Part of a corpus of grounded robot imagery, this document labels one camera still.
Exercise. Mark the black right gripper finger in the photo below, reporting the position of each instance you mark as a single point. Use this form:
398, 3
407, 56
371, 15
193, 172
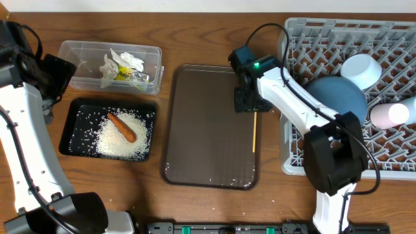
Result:
244, 101
263, 105

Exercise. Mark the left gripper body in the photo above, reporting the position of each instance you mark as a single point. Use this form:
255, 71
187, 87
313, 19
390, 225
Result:
38, 63

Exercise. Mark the white napkin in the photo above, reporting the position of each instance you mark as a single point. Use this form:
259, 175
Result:
110, 68

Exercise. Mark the foil wrapper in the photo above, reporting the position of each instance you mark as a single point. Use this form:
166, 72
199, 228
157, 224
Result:
133, 77

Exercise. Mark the dark blue plate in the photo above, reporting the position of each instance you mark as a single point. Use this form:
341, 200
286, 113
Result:
341, 95

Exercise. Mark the orange carrot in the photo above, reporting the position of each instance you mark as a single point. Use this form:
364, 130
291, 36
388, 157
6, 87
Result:
123, 128

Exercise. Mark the white rice pile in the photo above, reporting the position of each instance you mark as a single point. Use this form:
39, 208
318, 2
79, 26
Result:
94, 135

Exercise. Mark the light blue bowl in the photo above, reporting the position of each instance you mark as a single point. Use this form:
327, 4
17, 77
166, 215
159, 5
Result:
362, 70

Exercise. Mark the pale pink cup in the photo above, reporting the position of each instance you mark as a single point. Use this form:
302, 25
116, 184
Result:
385, 116

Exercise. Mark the light blue cup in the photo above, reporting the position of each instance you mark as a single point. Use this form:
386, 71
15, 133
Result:
410, 103

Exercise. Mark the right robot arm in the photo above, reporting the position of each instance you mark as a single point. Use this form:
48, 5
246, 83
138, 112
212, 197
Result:
334, 156

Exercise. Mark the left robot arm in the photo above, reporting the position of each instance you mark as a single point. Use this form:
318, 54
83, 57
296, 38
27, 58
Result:
45, 201

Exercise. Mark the grey dishwasher rack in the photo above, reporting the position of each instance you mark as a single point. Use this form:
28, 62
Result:
318, 47

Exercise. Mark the clear plastic bin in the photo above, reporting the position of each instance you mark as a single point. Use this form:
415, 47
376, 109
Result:
89, 57

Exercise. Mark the wooden chopstick right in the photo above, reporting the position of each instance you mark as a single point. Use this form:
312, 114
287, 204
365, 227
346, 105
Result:
254, 132

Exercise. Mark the dark brown serving tray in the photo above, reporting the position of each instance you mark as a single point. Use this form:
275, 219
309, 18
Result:
207, 143

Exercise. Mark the black tray bin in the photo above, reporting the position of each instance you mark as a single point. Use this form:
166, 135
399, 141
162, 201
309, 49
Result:
79, 102

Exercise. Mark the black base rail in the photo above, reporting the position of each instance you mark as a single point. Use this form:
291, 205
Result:
207, 228

